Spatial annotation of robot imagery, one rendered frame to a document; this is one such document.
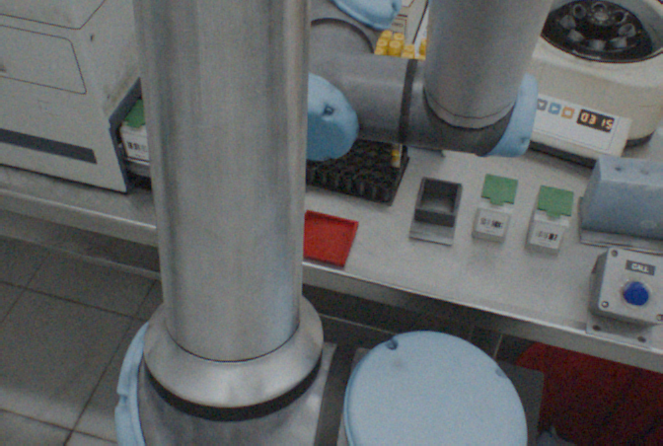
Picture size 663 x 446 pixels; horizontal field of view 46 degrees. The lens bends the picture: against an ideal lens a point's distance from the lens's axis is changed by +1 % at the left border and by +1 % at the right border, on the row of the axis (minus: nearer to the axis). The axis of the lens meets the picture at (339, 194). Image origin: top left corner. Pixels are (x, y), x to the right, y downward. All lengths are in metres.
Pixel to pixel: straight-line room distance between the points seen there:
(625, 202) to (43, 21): 0.67
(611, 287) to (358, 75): 0.38
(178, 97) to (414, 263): 0.59
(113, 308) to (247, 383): 1.54
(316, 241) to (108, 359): 1.06
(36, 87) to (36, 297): 1.18
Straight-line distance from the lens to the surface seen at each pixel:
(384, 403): 0.49
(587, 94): 1.06
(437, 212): 0.93
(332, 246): 0.93
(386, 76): 0.65
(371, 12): 0.70
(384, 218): 0.96
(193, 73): 0.36
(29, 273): 2.13
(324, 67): 0.65
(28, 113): 0.99
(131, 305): 1.99
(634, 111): 1.07
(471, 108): 0.58
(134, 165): 0.99
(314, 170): 0.98
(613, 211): 0.97
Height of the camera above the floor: 1.61
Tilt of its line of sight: 48 degrees down
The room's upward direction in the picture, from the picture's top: 1 degrees clockwise
